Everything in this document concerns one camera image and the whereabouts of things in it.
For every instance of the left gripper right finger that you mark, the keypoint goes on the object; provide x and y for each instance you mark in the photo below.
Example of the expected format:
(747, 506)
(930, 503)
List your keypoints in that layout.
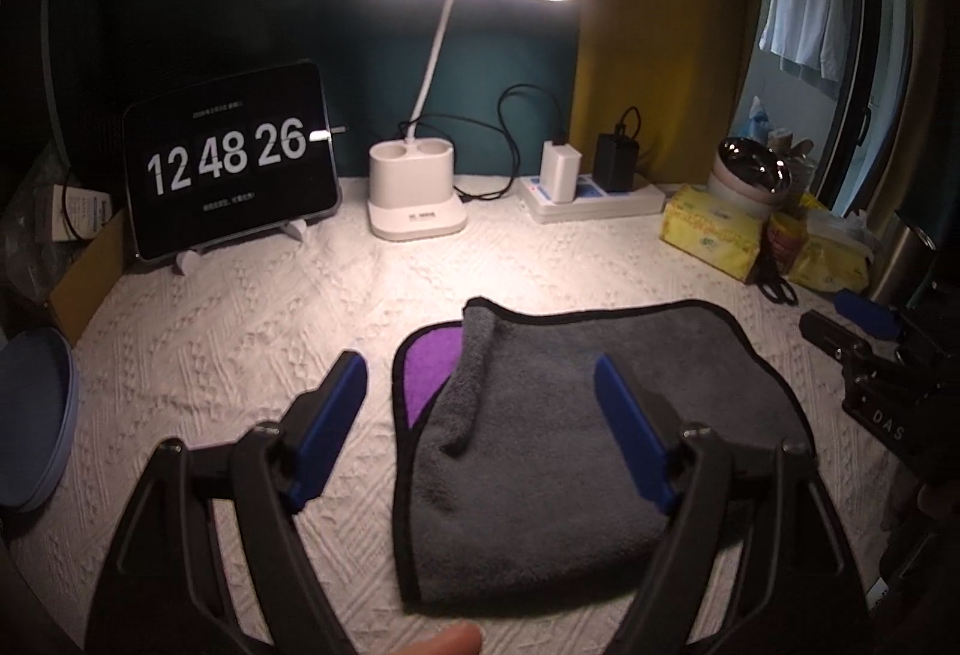
(659, 450)

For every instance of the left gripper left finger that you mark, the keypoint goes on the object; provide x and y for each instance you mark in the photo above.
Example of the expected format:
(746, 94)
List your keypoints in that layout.
(315, 428)

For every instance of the purple and grey towel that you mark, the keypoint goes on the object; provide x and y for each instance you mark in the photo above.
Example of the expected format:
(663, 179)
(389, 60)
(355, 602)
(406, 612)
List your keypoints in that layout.
(510, 487)

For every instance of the left hand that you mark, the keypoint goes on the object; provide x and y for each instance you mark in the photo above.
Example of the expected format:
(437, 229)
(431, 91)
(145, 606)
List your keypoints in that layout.
(458, 639)

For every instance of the steel tumbler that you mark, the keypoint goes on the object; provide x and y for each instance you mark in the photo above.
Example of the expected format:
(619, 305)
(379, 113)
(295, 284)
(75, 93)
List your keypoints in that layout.
(902, 265)

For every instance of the yellow tissue pack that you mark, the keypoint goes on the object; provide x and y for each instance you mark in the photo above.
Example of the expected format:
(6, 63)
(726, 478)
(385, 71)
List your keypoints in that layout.
(830, 265)
(713, 231)

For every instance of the white textured tablecloth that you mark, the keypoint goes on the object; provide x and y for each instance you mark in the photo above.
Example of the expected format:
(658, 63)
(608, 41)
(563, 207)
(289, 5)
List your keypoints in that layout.
(208, 355)

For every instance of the black scissors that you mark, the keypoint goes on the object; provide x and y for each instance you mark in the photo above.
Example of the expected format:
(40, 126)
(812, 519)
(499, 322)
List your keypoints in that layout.
(771, 284)

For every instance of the white tablet stand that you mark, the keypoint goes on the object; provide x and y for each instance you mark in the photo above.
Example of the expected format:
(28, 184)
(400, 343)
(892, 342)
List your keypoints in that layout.
(186, 262)

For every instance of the white power strip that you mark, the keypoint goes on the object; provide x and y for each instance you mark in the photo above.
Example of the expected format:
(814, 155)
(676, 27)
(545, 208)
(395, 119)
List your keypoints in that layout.
(590, 202)

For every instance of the steel bowl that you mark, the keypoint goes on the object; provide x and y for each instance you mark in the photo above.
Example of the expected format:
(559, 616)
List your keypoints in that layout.
(750, 176)

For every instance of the white power adapter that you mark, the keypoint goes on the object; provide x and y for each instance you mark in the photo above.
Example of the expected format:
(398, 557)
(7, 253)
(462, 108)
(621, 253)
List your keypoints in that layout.
(559, 171)

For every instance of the cardboard box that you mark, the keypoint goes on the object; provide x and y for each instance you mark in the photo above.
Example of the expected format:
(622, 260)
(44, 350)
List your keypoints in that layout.
(89, 279)

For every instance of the blue plastic plate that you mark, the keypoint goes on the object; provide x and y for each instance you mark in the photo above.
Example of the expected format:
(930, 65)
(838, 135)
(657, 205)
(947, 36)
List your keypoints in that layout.
(40, 384)

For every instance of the black power adapter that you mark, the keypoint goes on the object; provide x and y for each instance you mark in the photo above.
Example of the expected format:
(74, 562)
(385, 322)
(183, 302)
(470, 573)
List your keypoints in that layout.
(615, 162)

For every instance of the tablet showing clock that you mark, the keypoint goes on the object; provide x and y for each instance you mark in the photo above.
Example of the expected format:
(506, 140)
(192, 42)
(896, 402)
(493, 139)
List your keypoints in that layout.
(237, 157)

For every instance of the clear plastic bag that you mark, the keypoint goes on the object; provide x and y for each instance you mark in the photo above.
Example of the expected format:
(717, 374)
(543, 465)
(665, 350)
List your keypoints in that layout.
(45, 230)

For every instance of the hanging white shirt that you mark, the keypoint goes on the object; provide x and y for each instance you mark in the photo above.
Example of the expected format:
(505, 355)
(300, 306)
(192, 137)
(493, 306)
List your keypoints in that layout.
(810, 33)

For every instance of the yellow curtain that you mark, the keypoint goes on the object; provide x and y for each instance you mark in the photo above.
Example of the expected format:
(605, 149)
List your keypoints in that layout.
(681, 63)

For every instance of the dark green curtain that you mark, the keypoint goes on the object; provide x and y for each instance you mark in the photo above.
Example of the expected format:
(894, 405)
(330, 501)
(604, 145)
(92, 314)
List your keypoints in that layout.
(495, 75)

